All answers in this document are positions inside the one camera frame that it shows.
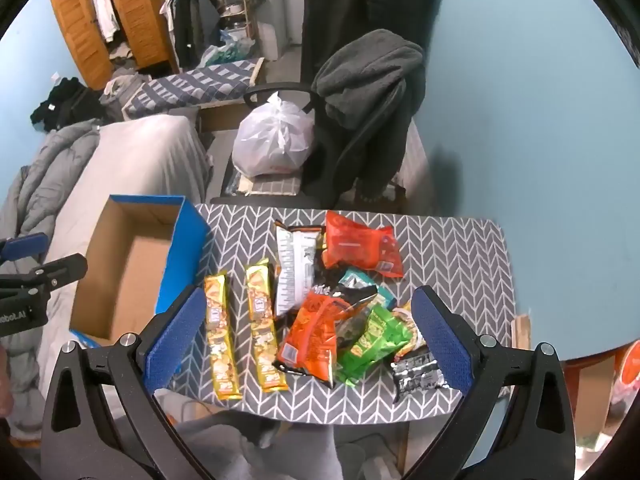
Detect yellow long snack packet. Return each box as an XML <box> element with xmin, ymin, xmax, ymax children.
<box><xmin>244</xmin><ymin>258</ymin><xmax>290</xmax><ymax>394</ymax></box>
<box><xmin>204</xmin><ymin>271</ymin><xmax>243</xmax><ymax>402</ymax></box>

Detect dark hanging clothes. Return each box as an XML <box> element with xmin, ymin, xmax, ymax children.
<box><xmin>160</xmin><ymin>0</ymin><xmax>223</xmax><ymax>68</ymax></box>

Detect blue patterned mattress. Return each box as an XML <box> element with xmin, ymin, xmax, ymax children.
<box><xmin>122</xmin><ymin>57</ymin><xmax>266</xmax><ymax>116</ymax></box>

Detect red translucent snack packet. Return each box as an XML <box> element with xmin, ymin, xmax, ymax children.
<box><xmin>320</xmin><ymin>210</ymin><xmax>405</xmax><ymax>279</ymax></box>

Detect light wooden board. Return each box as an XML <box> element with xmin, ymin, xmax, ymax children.
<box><xmin>562</xmin><ymin>350</ymin><xmax>616</xmax><ymax>441</ymax></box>

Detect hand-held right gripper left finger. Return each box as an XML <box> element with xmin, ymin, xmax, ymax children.
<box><xmin>40</xmin><ymin>285</ymin><xmax>208</xmax><ymax>480</ymax></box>

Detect grey duvet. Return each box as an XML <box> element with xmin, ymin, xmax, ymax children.
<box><xmin>0</xmin><ymin>120</ymin><xmax>101</xmax><ymax>441</ymax></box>

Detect grey bed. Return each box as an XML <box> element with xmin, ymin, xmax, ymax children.
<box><xmin>37</xmin><ymin>115</ymin><xmax>211</xmax><ymax>396</ymax></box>

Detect wooden wardrobe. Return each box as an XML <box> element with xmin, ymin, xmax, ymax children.
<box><xmin>49</xmin><ymin>0</ymin><xmax>176</xmax><ymax>90</ymax></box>

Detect white door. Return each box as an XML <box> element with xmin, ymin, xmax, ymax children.
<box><xmin>275</xmin><ymin>0</ymin><xmax>307</xmax><ymax>58</ymax></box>

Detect black clothes pile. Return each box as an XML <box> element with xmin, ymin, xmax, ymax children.
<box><xmin>29</xmin><ymin>77</ymin><xmax>106</xmax><ymax>131</ymax></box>

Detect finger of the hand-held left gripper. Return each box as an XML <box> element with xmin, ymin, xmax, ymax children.
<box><xmin>0</xmin><ymin>233</ymin><xmax>49</xmax><ymax>262</ymax></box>
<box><xmin>0</xmin><ymin>254</ymin><xmax>88</xmax><ymax>291</ymax></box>

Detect checked seat cushion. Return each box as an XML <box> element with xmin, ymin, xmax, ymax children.
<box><xmin>225</xmin><ymin>165</ymin><xmax>301</xmax><ymax>196</ymax></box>

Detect white shirt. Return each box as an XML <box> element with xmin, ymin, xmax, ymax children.
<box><xmin>92</xmin><ymin>0</ymin><xmax>121</xmax><ymax>43</ymax></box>

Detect white-backed orange snack packet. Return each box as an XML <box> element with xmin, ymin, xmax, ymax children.
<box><xmin>274</xmin><ymin>219</ymin><xmax>323</xmax><ymax>318</ymax></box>

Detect grey herringbone tablecloth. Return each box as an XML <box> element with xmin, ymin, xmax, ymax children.
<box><xmin>165</xmin><ymin>203</ymin><xmax>516</xmax><ymax>426</ymax></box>

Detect green snack packet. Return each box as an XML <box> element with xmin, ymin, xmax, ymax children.
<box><xmin>336</xmin><ymin>305</ymin><xmax>416</xmax><ymax>387</ymax></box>

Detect black office chair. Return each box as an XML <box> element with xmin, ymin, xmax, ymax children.
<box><xmin>210</xmin><ymin>82</ymin><xmax>416</xmax><ymax>211</ymax></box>

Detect teal and white plastic bags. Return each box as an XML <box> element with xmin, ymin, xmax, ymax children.
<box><xmin>197</xmin><ymin>30</ymin><xmax>258</xmax><ymax>68</ymax></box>

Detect blue cardboard box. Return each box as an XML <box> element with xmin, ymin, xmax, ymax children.
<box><xmin>69</xmin><ymin>195</ymin><xmax>212</xmax><ymax>348</ymax></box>

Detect black and silver snack packet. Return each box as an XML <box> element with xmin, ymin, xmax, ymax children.
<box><xmin>390</xmin><ymin>347</ymin><xmax>448</xmax><ymax>403</ymax></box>

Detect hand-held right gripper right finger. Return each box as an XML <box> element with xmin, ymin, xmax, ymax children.
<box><xmin>405</xmin><ymin>285</ymin><xmax>576</xmax><ymax>480</ymax></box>

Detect orange and white item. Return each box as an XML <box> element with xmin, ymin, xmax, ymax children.
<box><xmin>612</xmin><ymin>342</ymin><xmax>640</xmax><ymax>411</ymax></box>

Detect black hanging coat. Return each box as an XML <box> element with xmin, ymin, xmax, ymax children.
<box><xmin>300</xmin><ymin>0</ymin><xmax>446</xmax><ymax>91</ymax></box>

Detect white plastic bag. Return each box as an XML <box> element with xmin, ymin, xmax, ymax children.
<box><xmin>232</xmin><ymin>92</ymin><xmax>317</xmax><ymax>178</ymax></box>

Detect teal snack packet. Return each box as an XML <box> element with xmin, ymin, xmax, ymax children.
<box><xmin>337</xmin><ymin>267</ymin><xmax>396</xmax><ymax>311</ymax></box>

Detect wooden bench base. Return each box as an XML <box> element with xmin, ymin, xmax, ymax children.
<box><xmin>197</xmin><ymin>100</ymin><xmax>251</xmax><ymax>133</ymax></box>

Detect orange and black snack packet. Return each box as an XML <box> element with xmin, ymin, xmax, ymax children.
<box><xmin>272</xmin><ymin>285</ymin><xmax>378</xmax><ymax>389</ymax></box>

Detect grey fleece jacket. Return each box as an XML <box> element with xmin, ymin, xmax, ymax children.
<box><xmin>310</xmin><ymin>29</ymin><xmax>427</xmax><ymax>202</ymax></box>

